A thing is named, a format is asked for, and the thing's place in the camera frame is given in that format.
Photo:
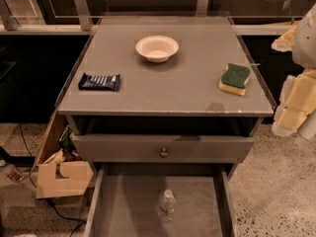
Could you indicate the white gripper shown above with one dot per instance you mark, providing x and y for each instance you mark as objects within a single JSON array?
[{"x": 306, "y": 41}]

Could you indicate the clear plastic water bottle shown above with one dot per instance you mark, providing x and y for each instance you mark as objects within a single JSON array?
[{"x": 166, "y": 205}]

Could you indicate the round metal drawer knob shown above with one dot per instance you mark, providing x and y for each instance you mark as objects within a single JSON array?
[{"x": 164, "y": 153}]

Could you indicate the grey cabinet with counter top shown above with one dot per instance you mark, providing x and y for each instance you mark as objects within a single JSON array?
[{"x": 177, "y": 97}]

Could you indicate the grey open middle drawer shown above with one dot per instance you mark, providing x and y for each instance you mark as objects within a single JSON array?
[{"x": 125, "y": 201}]

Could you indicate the grey top drawer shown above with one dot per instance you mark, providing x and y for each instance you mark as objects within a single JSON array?
[{"x": 146, "y": 148}]

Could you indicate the small bottle on floor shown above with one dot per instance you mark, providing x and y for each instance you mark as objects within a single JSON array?
[{"x": 13, "y": 173}]

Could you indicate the green and yellow sponge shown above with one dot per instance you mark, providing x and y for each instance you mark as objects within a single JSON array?
[{"x": 234, "y": 79}]

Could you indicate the white paper bowl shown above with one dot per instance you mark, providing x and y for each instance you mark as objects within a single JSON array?
[{"x": 157, "y": 49}]

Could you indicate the blue snack bar wrapper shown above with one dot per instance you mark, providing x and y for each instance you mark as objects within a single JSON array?
[{"x": 99, "y": 83}]

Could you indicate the green snack bag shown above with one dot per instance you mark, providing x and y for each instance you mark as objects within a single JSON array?
[{"x": 65, "y": 140}]

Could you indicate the brown cardboard box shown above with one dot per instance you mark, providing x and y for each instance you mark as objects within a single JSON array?
[{"x": 65, "y": 179}]

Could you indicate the right metal railing post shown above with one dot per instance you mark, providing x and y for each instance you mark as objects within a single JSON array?
[{"x": 201, "y": 9}]

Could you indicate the metal railing post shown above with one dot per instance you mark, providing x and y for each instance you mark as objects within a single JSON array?
[
  {"x": 85, "y": 20},
  {"x": 201, "y": 9}
]

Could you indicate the left metal railing post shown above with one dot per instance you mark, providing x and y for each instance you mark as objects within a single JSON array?
[{"x": 85, "y": 20}]

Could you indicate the far left railing post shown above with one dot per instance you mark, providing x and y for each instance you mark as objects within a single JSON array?
[{"x": 9, "y": 21}]

